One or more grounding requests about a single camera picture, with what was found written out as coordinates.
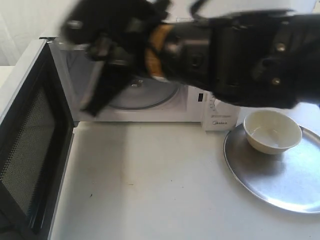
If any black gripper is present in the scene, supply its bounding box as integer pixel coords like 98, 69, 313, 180
60, 0, 174, 117

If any cream ceramic bowl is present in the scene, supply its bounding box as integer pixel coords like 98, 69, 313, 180
242, 110, 302, 155

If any white microwave door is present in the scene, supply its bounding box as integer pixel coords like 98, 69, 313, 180
0, 39, 75, 240

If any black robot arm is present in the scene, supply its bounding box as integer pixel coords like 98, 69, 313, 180
60, 0, 320, 116

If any white microwave oven body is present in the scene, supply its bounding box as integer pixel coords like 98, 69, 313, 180
38, 12, 242, 132

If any round steel tray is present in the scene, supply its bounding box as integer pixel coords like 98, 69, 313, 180
223, 125, 320, 214

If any black cable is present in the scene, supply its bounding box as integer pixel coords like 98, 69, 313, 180
188, 0, 213, 20

